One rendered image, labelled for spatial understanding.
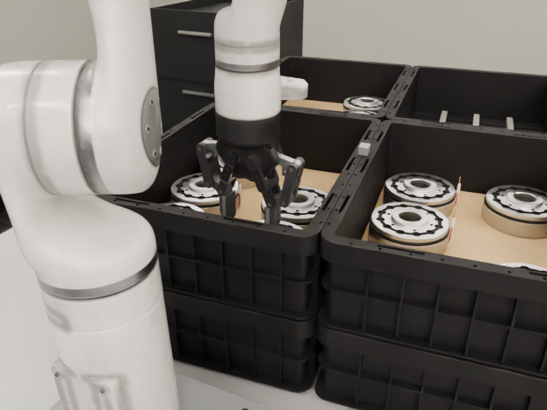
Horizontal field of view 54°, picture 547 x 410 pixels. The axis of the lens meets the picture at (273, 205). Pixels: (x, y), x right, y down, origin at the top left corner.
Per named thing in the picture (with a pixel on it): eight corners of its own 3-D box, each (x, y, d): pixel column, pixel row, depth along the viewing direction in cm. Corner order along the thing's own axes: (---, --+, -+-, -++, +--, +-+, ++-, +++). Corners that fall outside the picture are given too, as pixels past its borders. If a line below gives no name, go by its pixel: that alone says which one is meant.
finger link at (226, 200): (235, 190, 69) (236, 215, 71) (230, 189, 69) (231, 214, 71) (226, 198, 67) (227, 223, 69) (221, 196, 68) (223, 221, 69)
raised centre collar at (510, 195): (545, 211, 73) (546, 207, 73) (507, 207, 74) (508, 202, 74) (540, 195, 77) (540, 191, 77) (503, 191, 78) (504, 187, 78)
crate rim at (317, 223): (314, 259, 54) (315, 239, 53) (70, 211, 63) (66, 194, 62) (382, 132, 88) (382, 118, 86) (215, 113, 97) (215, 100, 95)
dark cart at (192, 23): (247, 220, 248) (241, 15, 206) (166, 200, 265) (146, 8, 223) (299, 171, 297) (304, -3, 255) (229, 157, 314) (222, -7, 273)
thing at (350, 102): (382, 114, 112) (382, 111, 112) (336, 107, 116) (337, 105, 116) (396, 102, 120) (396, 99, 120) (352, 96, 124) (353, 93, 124)
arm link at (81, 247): (-57, 82, 31) (16, 315, 39) (106, 80, 31) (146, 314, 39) (13, 47, 39) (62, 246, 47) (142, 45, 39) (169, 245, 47)
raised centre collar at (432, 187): (436, 195, 77) (437, 192, 77) (402, 192, 78) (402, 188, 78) (436, 181, 81) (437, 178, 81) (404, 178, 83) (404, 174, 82)
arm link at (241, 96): (310, 96, 65) (312, 44, 62) (269, 126, 56) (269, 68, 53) (245, 85, 69) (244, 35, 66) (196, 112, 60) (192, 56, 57)
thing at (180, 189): (225, 209, 75) (224, 205, 74) (159, 199, 77) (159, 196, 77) (247, 180, 83) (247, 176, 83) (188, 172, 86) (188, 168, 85)
